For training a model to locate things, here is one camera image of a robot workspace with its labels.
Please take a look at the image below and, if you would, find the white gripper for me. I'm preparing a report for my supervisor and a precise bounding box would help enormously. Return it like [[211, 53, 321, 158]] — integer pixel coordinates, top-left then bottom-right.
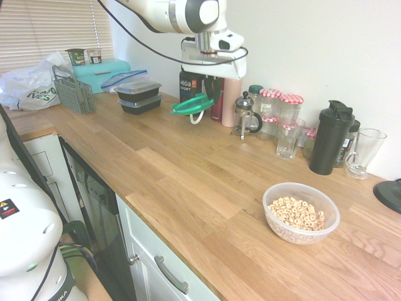
[[180, 41, 247, 103]]

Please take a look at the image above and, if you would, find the green plastic container lid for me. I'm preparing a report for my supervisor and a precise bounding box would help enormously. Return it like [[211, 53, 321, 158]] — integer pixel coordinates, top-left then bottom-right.
[[169, 93, 216, 126]]

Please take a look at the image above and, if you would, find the glass jar green lid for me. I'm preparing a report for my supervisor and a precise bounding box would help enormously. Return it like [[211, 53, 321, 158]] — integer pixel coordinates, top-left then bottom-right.
[[247, 84, 264, 114]]

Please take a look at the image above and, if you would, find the glass jar red gingham lid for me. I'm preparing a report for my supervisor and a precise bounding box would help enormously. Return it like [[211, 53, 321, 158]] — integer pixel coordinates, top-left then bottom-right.
[[301, 126, 319, 159], [275, 120, 299, 145], [258, 116, 280, 141], [259, 88, 283, 120], [279, 93, 305, 125]]

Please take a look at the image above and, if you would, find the clear plastic food container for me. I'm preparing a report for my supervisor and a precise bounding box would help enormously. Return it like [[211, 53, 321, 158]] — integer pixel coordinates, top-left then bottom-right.
[[262, 182, 341, 246]]

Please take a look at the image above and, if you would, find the red water bottle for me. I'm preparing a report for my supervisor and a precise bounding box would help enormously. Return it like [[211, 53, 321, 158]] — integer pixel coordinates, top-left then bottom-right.
[[210, 78, 225, 122]]

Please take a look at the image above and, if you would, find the pink bottle black cap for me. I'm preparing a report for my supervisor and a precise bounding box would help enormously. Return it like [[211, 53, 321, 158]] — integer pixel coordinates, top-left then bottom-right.
[[221, 78, 243, 128]]

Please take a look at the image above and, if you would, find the black Vega Sport tub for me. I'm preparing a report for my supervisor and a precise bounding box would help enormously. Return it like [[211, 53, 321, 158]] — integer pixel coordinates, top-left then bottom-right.
[[179, 69, 208, 107]]

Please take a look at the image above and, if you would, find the glass french press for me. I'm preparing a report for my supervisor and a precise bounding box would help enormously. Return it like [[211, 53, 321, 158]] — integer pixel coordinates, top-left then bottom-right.
[[231, 90, 264, 140]]

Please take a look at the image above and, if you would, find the blue zip bag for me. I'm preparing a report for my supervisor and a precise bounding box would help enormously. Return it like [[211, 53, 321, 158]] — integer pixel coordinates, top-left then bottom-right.
[[100, 69, 148, 94]]

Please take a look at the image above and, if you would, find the clear glass tumbler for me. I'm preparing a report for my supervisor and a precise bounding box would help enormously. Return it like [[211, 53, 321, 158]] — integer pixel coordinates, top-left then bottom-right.
[[275, 116, 306, 161]]

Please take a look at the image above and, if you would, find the teal bread box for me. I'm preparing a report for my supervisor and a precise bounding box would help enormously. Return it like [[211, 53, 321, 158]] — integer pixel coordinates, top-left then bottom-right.
[[71, 58, 130, 94]]

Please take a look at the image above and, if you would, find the brown yogurt cup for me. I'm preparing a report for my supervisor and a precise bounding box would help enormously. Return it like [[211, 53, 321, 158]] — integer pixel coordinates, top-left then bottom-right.
[[85, 47, 103, 65]]

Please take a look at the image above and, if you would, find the black shaker bottle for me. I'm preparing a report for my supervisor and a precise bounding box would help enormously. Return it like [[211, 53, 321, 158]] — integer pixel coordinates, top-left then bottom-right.
[[308, 99, 357, 176]]

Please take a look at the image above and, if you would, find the grey plastic cutlery basket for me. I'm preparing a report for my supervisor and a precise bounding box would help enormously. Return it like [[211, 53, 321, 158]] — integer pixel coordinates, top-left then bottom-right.
[[52, 65, 97, 115]]

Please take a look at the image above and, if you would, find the green yogurt cup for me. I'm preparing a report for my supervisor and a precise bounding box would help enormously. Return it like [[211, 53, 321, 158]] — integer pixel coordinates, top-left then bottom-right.
[[64, 48, 87, 67]]

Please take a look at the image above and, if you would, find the dark spice bottle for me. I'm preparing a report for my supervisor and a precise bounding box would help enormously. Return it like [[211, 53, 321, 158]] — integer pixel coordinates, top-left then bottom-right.
[[333, 119, 362, 169]]

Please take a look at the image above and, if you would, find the white kitchen cabinet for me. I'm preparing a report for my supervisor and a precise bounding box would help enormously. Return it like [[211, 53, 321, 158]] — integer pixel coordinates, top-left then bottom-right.
[[115, 192, 221, 301]]

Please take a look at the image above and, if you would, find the black dishwasher front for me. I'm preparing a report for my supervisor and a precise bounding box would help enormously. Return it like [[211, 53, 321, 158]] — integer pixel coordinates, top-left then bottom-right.
[[58, 135, 137, 301]]

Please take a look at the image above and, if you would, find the beige window blind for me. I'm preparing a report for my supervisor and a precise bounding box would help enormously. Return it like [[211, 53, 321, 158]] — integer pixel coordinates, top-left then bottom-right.
[[0, 0, 114, 75]]

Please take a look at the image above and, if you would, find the white appliance panel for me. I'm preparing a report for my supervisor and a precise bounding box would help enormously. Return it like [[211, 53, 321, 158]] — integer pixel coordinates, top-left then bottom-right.
[[18, 132, 83, 227]]

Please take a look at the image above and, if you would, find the white plastic shopping bag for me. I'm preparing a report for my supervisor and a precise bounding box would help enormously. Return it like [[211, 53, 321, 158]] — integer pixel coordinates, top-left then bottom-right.
[[0, 51, 75, 112]]

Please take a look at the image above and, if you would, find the black round base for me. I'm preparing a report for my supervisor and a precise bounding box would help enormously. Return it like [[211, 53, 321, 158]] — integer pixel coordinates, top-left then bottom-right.
[[372, 178, 401, 216]]

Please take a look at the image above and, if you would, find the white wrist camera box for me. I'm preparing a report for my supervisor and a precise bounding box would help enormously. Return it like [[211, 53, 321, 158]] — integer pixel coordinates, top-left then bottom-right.
[[209, 29, 246, 53]]

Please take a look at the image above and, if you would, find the ring cereal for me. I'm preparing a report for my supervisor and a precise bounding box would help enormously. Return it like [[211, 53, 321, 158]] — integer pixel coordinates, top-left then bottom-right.
[[266, 196, 326, 244]]

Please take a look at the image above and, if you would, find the tall glass mug with handle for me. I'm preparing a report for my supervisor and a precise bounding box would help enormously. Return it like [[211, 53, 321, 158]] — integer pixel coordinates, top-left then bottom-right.
[[344, 127, 388, 181]]

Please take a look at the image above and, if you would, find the silver drawer handle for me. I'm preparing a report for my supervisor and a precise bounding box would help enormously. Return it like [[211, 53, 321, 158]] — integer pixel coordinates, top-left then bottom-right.
[[154, 255, 190, 295]]

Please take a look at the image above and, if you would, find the dark green frame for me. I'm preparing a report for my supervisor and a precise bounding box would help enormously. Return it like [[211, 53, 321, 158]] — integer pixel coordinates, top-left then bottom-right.
[[59, 220, 95, 252]]

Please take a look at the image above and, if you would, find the bundle of coloured wires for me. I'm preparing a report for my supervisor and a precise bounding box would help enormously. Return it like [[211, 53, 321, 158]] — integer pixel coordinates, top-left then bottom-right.
[[59, 242, 99, 272]]

